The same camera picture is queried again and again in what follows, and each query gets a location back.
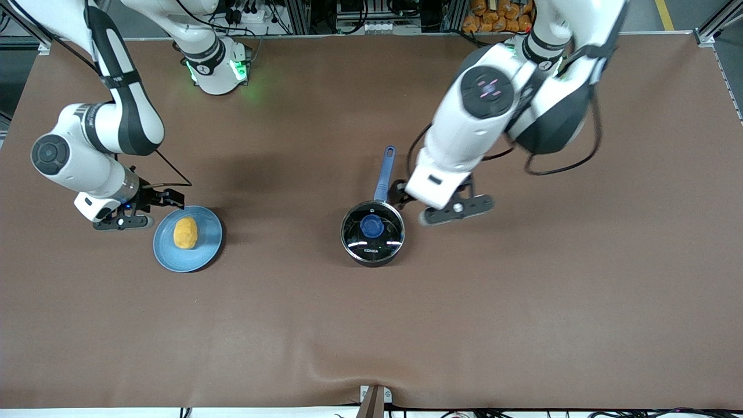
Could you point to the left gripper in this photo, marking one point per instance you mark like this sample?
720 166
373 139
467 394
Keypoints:
399 191

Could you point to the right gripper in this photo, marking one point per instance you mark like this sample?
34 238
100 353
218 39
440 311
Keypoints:
152 197

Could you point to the glass lid with blue knob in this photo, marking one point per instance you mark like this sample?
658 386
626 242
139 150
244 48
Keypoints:
371 226

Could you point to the yellow potato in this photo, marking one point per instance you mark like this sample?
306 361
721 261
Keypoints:
186 232

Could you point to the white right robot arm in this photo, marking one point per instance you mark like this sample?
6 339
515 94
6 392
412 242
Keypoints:
75 168

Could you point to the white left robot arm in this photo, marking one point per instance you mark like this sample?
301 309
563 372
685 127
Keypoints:
464 128

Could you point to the blue round plate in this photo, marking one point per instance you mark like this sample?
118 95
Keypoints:
203 249

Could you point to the brown table cover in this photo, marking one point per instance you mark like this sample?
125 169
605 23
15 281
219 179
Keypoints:
371 325

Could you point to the white power strip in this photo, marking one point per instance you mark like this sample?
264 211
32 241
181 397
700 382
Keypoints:
377 26

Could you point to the pile of orange packets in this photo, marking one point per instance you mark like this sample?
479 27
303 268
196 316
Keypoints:
493 17

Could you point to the aluminium frame post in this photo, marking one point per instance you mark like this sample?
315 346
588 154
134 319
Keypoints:
299 17
455 14

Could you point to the grey metal clamp bracket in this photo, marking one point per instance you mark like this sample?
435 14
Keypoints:
388 395

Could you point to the brown camera stand post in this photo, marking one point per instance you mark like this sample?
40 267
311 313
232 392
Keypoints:
371 406

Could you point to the aluminium frame rail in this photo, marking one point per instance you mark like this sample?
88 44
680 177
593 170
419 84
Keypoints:
717 23

